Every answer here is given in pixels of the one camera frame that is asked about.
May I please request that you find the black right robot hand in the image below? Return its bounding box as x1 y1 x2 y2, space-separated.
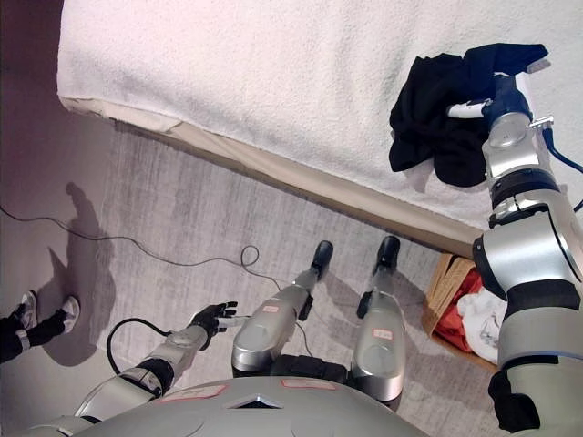
445 72 535 127

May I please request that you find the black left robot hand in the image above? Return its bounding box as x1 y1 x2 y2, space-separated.
189 300 251 351

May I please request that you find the black garment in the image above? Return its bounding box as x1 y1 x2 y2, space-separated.
388 43 550 188

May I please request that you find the tan woven laundry basket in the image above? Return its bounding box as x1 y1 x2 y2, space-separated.
421 252 500 372

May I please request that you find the white terry bed blanket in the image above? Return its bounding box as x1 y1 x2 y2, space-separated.
56 0 583 231

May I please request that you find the silver left robot leg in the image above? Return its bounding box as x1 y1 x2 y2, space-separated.
231 268 316 379

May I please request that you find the silver robot leg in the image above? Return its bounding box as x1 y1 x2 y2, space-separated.
231 268 316 379
350 268 408 402

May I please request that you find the grey robot torso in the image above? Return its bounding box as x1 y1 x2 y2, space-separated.
26 375 434 437

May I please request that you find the black robot pelvis block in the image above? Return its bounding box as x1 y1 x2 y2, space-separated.
271 353 353 380

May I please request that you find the grey textured rug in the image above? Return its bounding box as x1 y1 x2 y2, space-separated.
0 118 502 437

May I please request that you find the black left robot foot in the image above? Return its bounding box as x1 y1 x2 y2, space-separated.
310 240 335 281

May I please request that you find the black robot foot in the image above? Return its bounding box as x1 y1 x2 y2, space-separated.
372 235 402 275
310 240 335 281

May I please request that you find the grey sneaker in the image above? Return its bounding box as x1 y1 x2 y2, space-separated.
12 290 39 331
57 295 81 330

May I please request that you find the silver right robot leg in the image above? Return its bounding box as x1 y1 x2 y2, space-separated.
350 268 408 402

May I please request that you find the black right robot foot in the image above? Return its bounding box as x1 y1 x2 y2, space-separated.
372 235 402 275

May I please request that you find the white printed garment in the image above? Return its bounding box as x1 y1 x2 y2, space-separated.
456 290 509 365

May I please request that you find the red garment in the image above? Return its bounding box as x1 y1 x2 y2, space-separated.
435 268 485 354

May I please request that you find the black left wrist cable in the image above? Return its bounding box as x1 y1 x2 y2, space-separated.
106 317 173 377

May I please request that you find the thin black floor cable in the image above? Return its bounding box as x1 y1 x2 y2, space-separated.
0 204 316 361

